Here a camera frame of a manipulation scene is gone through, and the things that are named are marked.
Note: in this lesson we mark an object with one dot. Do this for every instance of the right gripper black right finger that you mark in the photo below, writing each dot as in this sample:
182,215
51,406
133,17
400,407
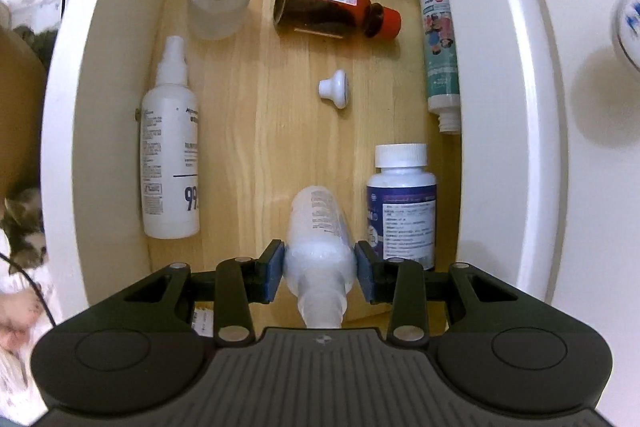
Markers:
409,288

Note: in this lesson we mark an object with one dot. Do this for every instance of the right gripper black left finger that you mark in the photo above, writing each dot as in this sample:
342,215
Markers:
172,293

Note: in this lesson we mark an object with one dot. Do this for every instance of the small translucent white bottle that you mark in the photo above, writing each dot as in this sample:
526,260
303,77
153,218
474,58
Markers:
319,265

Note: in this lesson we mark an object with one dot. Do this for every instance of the loose white drawer knob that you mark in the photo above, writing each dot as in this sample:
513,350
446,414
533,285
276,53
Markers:
335,89

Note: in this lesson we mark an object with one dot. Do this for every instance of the white wooden drawer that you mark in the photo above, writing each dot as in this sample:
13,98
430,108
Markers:
540,188

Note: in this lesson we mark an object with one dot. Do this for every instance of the floral ceramic drawer knob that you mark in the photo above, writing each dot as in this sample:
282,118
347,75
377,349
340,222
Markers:
625,34

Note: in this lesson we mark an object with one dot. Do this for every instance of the white blue pill bottle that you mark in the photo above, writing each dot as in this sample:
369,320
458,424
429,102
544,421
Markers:
401,201

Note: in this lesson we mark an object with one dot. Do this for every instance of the white spray bottle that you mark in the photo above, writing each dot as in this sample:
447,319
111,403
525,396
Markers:
170,197

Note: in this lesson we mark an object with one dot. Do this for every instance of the teal pink printed tube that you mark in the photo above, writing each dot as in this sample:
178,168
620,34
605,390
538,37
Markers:
442,79

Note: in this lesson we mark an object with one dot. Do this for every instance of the bare foot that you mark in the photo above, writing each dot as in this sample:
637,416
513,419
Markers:
18,313

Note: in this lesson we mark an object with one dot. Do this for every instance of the tabby cat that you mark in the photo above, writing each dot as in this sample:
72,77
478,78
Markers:
22,222

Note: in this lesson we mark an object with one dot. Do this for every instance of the brown bottle red cap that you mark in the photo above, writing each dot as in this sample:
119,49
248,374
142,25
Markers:
337,18

